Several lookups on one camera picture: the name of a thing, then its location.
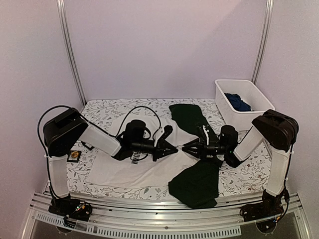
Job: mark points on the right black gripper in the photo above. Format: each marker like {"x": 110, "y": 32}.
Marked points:
{"x": 201, "y": 145}

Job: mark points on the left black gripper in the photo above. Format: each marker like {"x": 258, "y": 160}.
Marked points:
{"x": 161, "y": 151}

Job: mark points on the white green raglan t-shirt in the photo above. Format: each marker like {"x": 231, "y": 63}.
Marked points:
{"x": 192, "y": 181}

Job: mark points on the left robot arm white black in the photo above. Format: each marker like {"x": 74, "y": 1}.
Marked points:
{"x": 63, "y": 131}

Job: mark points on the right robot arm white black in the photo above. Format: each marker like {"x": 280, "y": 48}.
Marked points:
{"x": 276, "y": 130}

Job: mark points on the yellow round brooch brown flowers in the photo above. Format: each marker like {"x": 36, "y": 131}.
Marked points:
{"x": 74, "y": 154}

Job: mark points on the dark blue cloth in bin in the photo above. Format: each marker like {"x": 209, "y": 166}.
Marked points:
{"x": 237, "y": 103}

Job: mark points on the white plastic bin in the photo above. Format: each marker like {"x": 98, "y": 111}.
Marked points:
{"x": 249, "y": 93}

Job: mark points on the floral patterned table mat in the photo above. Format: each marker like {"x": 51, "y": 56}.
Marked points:
{"x": 251, "y": 177}

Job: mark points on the black display box far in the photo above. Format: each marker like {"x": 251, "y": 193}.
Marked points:
{"x": 87, "y": 146}

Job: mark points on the black display box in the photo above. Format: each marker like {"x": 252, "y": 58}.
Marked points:
{"x": 87, "y": 146}
{"x": 76, "y": 160}

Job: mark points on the black display box near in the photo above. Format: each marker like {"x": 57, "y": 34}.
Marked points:
{"x": 76, "y": 160}

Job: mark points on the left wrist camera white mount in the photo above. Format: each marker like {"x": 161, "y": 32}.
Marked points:
{"x": 161, "y": 134}

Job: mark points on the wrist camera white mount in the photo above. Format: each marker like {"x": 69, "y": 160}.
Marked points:
{"x": 161, "y": 134}
{"x": 206, "y": 133}

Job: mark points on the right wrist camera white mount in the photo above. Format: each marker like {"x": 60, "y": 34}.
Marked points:
{"x": 206, "y": 133}

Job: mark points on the aluminium front rail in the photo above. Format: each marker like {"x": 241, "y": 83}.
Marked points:
{"x": 120, "y": 218}

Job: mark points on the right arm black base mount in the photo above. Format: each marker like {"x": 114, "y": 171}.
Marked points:
{"x": 269, "y": 206}

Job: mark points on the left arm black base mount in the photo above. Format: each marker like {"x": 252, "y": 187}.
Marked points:
{"x": 71, "y": 209}

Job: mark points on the right aluminium frame post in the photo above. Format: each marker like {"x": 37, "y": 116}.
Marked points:
{"x": 263, "y": 41}

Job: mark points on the aluminium frame post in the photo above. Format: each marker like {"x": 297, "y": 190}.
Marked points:
{"x": 263, "y": 41}
{"x": 69, "y": 50}

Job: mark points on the left aluminium frame post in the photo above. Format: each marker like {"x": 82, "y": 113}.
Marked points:
{"x": 69, "y": 50}

